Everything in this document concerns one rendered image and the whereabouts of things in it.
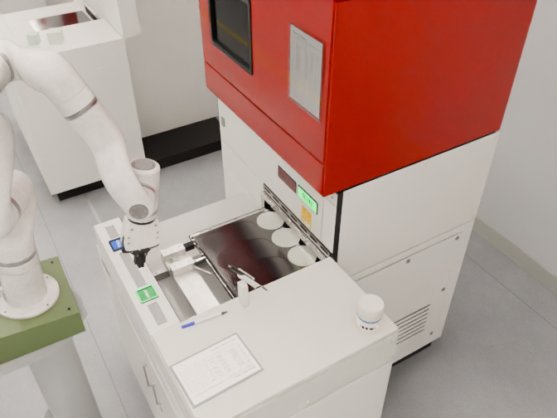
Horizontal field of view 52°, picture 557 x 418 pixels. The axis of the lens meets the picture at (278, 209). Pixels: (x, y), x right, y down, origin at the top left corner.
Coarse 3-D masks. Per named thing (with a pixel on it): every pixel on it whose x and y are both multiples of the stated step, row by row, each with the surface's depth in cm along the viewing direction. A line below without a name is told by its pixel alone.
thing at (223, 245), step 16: (272, 208) 214; (240, 224) 207; (256, 224) 207; (208, 240) 201; (224, 240) 201; (240, 240) 200; (256, 240) 201; (208, 256) 194; (224, 256) 194; (240, 256) 194; (256, 256) 194; (272, 256) 194; (224, 272) 188; (256, 272) 188; (272, 272) 188; (288, 272) 188; (256, 288) 183
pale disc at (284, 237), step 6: (282, 228) 205; (288, 228) 205; (276, 234) 203; (282, 234) 203; (288, 234) 203; (294, 234) 203; (276, 240) 200; (282, 240) 200; (288, 240) 200; (294, 240) 200; (282, 246) 198; (288, 246) 198
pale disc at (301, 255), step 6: (300, 246) 198; (306, 246) 198; (288, 252) 196; (294, 252) 196; (300, 252) 196; (306, 252) 196; (312, 252) 196; (288, 258) 193; (294, 258) 193; (300, 258) 193; (306, 258) 193; (312, 258) 193; (294, 264) 191; (300, 264) 191; (306, 264) 191
